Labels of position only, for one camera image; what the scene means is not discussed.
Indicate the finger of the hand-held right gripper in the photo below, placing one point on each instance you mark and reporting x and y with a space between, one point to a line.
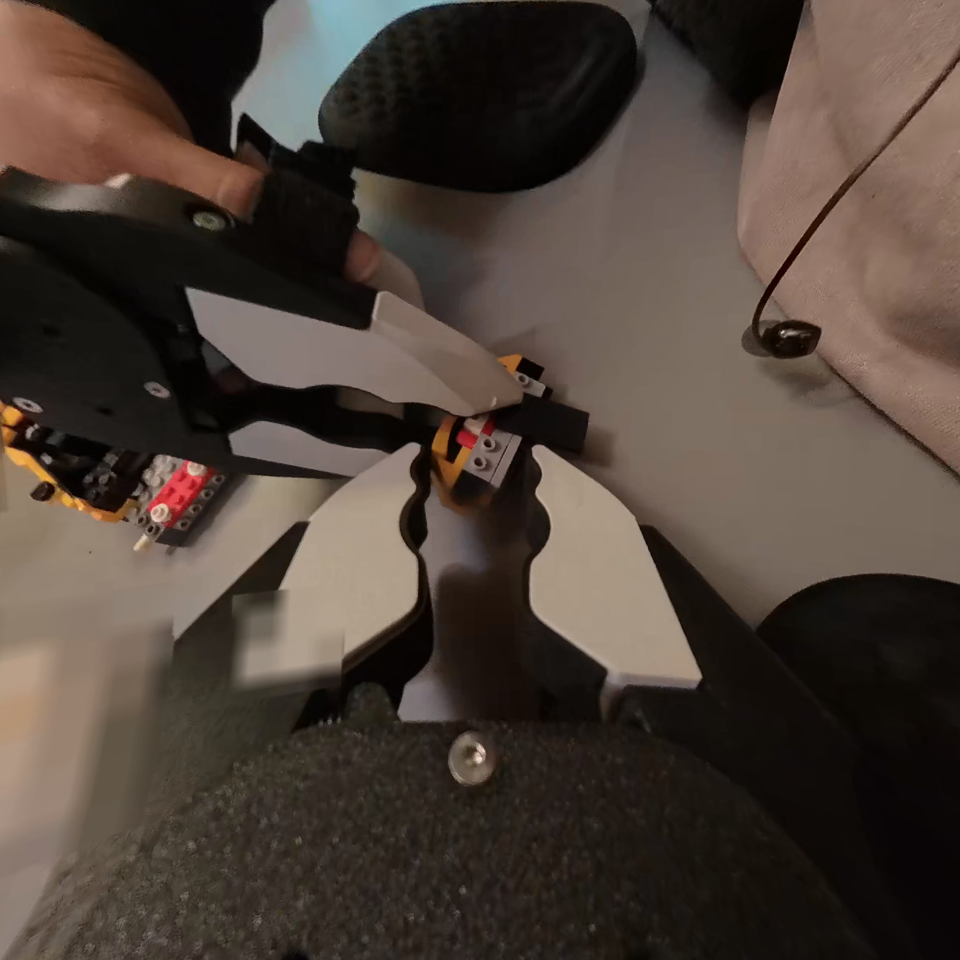
300 447
345 353

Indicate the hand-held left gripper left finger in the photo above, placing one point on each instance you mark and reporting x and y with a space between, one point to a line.
363 555

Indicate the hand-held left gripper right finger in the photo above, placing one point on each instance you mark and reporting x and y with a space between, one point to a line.
608 593

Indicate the orange red grey lego assembly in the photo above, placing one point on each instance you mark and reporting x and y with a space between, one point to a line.
477 458

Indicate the yellow lego car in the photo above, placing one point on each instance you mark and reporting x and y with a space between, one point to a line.
165 488

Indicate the beige garment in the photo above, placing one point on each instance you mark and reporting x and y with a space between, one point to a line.
870 195

